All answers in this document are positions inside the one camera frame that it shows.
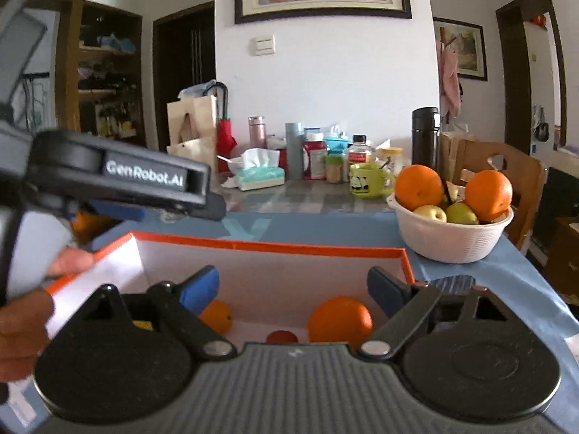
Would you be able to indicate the wooden display cabinet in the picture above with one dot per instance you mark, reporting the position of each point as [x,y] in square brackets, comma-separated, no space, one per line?
[98,72]

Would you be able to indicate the yellow apple in bowl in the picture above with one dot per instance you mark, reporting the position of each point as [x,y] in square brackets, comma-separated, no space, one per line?
[431,212]

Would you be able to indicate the person's left hand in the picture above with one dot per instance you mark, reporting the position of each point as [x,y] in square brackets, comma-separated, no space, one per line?
[23,321]

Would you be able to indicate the large orange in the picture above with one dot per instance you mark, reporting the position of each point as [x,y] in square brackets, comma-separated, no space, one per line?
[341,319]

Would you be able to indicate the small orange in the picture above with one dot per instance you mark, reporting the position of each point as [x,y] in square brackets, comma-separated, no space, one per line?
[218,316]

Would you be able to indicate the pink thermos bottle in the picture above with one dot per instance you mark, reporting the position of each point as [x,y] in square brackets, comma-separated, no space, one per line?
[257,132]

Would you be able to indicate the white wall switch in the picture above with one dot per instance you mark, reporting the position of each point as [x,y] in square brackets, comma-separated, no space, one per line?
[263,45]

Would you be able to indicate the grey cylinder container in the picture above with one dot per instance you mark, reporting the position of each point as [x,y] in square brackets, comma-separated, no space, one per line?
[294,139]

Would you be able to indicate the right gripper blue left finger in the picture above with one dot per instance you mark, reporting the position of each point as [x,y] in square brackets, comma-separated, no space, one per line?
[179,307]

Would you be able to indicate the beige paper bag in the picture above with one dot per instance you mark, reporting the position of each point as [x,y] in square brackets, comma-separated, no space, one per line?
[192,126]

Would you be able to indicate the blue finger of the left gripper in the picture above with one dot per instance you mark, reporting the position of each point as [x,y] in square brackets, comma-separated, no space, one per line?
[118,212]

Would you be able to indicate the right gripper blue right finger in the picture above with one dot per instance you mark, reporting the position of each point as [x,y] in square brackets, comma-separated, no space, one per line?
[407,308]

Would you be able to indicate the white fruit basket bowl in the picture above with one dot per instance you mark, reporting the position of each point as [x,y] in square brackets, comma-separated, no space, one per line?
[445,242]

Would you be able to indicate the red supplement bottle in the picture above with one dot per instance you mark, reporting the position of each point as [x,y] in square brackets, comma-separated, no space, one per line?
[315,149]

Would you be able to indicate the black thermos bottle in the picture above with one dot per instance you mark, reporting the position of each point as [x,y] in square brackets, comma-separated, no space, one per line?
[425,137]

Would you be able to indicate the green pear in bowl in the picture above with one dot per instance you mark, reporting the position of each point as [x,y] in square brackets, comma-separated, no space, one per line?
[460,213]

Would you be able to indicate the red fruit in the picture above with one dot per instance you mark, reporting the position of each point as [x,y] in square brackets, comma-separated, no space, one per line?
[281,337]

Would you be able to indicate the orange in bowl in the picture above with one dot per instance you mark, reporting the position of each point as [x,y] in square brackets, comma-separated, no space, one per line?
[488,194]
[418,186]

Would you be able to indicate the orange white cardboard box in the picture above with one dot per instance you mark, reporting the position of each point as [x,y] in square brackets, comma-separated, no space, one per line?
[112,368]

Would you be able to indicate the clear jar yellow lid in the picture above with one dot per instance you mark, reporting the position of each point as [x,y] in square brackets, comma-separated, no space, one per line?
[390,159]

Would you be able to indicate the right orange in bowl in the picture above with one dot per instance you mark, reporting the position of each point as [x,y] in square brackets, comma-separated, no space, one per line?
[488,194]

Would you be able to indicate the pink hanging garment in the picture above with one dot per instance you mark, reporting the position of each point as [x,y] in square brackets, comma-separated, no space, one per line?
[449,83]

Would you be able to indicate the red folded umbrella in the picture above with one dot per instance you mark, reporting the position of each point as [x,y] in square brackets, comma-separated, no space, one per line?
[225,140]

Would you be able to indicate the right wooden chair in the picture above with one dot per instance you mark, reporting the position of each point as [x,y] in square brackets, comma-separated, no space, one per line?
[526,174]

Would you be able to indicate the small framed picture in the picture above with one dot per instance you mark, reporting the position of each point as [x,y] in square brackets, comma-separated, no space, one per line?
[467,41]

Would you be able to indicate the tissue box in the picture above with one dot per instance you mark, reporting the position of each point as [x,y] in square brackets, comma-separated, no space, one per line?
[256,168]

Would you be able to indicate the small green lid jar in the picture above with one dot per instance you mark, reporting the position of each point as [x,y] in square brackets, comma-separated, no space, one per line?
[333,165]

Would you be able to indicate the left orange in bowl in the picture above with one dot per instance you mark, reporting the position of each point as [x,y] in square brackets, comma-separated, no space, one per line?
[418,186]

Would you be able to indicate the green panda mug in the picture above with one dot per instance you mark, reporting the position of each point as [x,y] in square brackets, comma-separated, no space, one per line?
[370,180]

